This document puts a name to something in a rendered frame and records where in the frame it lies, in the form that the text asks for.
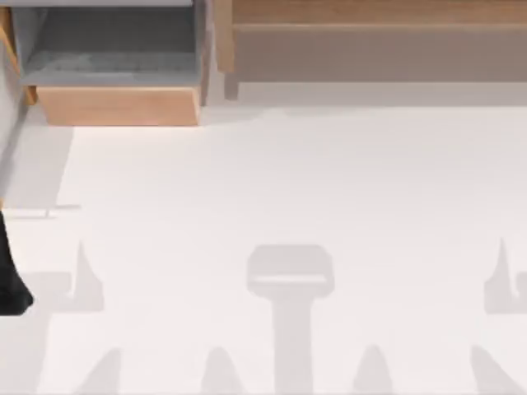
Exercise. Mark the pale wooden drawer front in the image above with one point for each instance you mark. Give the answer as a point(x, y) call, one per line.
point(119, 107)

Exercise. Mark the wooden open shelf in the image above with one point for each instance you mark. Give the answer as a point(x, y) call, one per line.
point(370, 45)

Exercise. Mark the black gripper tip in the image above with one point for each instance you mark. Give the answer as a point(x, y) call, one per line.
point(10, 284)

